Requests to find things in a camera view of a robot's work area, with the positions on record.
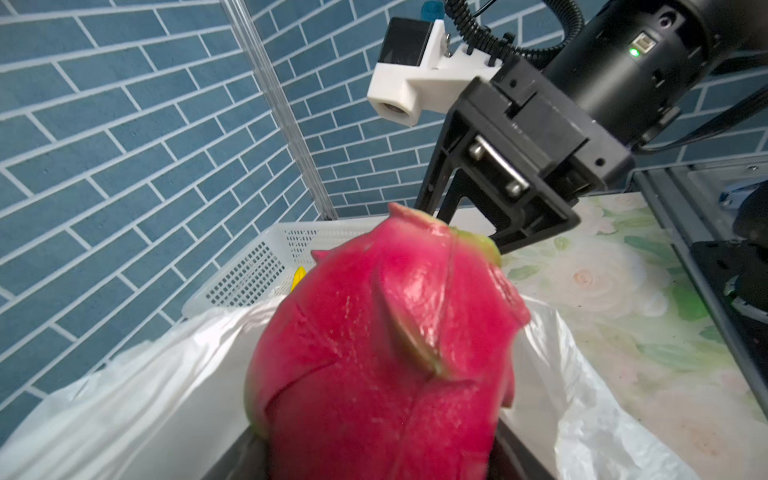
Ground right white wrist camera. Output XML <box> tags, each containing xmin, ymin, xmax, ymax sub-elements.
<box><xmin>367</xmin><ymin>17</ymin><xmax>502</xmax><ymax>127</ymax></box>

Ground white plastic basket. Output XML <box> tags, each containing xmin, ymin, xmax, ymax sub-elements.
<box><xmin>182</xmin><ymin>216</ymin><xmax>384</xmax><ymax>318</ymax></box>

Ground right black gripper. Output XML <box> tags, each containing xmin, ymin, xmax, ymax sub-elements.
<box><xmin>415</xmin><ymin>59</ymin><xmax>634</xmax><ymax>254</ymax></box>

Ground white plastic bag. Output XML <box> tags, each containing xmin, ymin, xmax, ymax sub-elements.
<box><xmin>1</xmin><ymin>298</ymin><xmax>695</xmax><ymax>479</ymax></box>

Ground pink dragon fruit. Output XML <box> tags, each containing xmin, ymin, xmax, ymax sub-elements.
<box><xmin>245</xmin><ymin>204</ymin><xmax>531</xmax><ymax>479</ymax></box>

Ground yellow banana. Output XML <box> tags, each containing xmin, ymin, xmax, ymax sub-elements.
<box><xmin>290</xmin><ymin>266</ymin><xmax>307</xmax><ymax>292</ymax></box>

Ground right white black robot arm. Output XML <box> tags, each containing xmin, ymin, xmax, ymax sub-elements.
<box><xmin>415</xmin><ymin>1</ymin><xmax>767</xmax><ymax>253</ymax></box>

